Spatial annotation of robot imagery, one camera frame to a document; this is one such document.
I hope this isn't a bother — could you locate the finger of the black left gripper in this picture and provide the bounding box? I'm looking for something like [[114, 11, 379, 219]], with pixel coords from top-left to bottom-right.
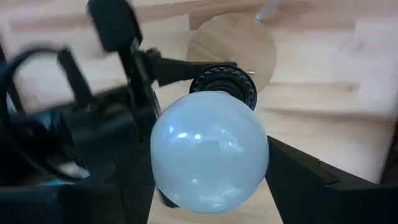
[[88, 0, 237, 110]]

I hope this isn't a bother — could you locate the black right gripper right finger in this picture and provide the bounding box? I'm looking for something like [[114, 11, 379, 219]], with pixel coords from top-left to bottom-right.
[[266, 136, 398, 224]]

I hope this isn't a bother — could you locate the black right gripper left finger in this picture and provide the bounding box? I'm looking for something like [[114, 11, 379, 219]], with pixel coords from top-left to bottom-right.
[[0, 146, 156, 224]]

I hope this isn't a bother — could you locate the round wooden lamp base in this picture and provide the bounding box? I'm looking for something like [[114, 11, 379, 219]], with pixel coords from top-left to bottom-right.
[[186, 12, 277, 112]]

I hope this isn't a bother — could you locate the white lightbulb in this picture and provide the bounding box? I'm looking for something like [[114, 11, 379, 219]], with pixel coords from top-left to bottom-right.
[[150, 90, 270, 215]]

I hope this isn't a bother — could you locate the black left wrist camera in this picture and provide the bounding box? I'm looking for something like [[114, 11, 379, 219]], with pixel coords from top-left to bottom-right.
[[58, 86, 156, 175]]

